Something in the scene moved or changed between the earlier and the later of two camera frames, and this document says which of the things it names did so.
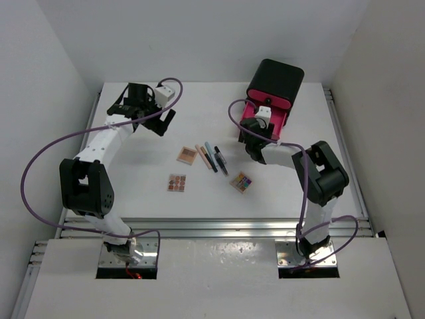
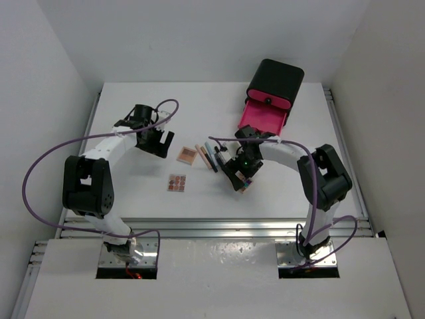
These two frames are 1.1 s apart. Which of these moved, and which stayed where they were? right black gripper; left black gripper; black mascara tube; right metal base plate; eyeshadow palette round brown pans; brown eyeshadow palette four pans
Moved: right black gripper; left black gripper
Stayed: right metal base plate; black mascara tube; eyeshadow palette round brown pans; brown eyeshadow palette four pans
